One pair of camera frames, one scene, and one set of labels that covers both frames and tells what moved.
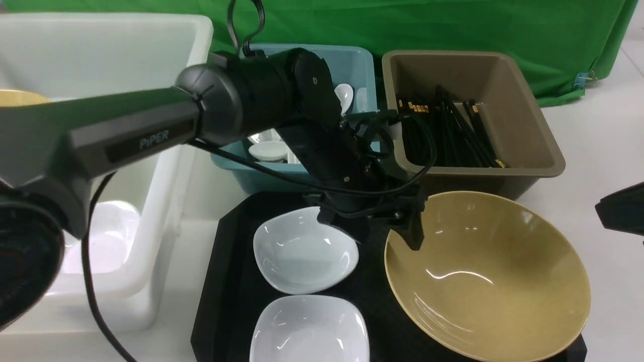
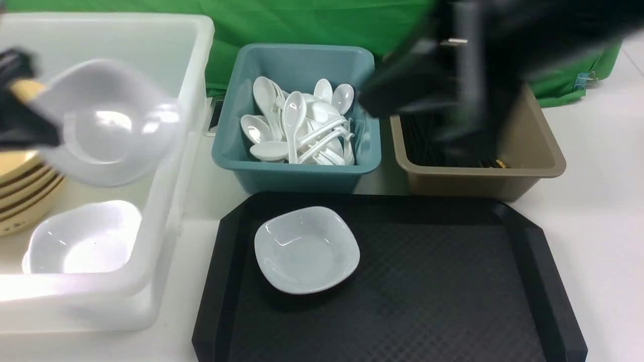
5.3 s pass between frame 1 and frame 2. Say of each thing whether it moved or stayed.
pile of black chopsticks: stayed
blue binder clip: stayed
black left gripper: moved
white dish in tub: stayed
